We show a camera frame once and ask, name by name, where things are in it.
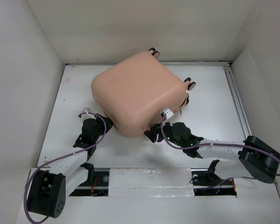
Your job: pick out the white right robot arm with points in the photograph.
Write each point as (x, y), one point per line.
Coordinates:
(251, 158)

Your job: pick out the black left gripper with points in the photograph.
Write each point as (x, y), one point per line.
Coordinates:
(100, 121)

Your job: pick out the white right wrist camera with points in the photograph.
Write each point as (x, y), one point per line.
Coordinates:
(166, 113)

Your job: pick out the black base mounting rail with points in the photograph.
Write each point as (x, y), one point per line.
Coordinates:
(97, 185)

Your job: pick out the pink hard-shell suitcase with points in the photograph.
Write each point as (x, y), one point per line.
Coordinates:
(133, 92)

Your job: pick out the white foam cover block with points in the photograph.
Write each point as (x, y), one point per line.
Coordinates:
(150, 182)

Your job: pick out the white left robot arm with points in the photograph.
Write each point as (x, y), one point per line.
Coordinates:
(52, 182)

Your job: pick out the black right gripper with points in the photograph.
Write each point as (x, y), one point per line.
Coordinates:
(151, 134)

